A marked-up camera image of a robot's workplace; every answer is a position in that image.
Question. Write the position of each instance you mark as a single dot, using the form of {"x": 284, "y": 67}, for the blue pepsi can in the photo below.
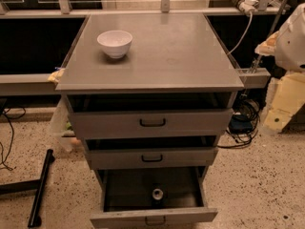
{"x": 157, "y": 195}

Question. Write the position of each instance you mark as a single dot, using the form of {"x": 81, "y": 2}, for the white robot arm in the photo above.
{"x": 285, "y": 96}

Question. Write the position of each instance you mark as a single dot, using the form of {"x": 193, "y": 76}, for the grey drawer cabinet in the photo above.
{"x": 175, "y": 62}

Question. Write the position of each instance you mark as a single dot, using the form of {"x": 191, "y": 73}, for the grey top drawer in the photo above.
{"x": 91, "y": 120}

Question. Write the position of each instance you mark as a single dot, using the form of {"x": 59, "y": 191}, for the grey drawer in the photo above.
{"x": 91, "y": 120}
{"x": 155, "y": 152}
{"x": 151, "y": 197}

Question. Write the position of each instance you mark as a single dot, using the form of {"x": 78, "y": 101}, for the grey middle drawer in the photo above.
{"x": 155, "y": 152}

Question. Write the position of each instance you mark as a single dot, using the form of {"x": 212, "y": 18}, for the grey bottom drawer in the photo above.
{"x": 151, "y": 197}

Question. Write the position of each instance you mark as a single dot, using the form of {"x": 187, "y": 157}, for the white ceramic bowl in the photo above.
{"x": 115, "y": 44}

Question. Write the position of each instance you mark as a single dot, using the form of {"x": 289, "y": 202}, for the black power adapter box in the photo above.
{"x": 240, "y": 124}

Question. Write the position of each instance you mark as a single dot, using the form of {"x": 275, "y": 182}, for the black metal stand base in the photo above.
{"x": 38, "y": 185}

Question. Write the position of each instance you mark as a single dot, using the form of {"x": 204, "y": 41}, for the white power strip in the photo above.
{"x": 245, "y": 6}

